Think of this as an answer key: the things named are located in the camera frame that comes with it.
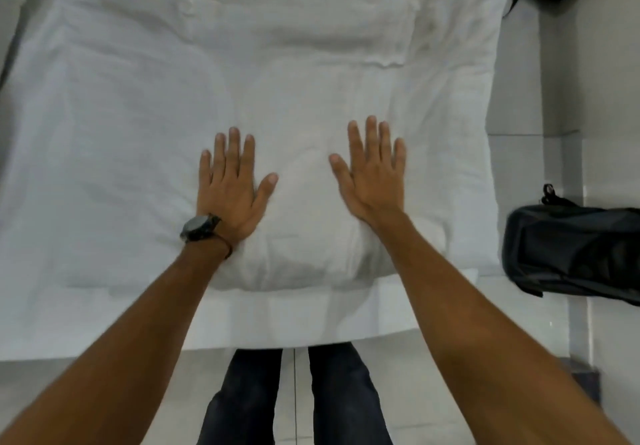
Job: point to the person's right hand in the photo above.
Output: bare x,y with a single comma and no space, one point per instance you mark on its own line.
375,185

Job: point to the person's left hand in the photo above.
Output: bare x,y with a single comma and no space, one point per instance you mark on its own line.
230,195

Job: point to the white duvet blanket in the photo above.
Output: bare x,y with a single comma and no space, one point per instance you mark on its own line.
300,60

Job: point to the white sheeted bed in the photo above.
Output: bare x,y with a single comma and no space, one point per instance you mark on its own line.
150,320

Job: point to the person's right forearm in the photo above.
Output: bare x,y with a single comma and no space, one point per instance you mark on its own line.
490,350

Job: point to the person's left forearm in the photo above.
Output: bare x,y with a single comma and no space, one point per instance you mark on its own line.
125,350

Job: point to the person's left leg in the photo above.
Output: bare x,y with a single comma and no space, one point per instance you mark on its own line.
240,399

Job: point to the person's leg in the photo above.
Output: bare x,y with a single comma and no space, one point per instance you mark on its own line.
240,399
345,399

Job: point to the person's right leg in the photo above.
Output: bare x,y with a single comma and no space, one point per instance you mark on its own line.
345,399

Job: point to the dark grey backpack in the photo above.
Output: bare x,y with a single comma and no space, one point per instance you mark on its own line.
570,250

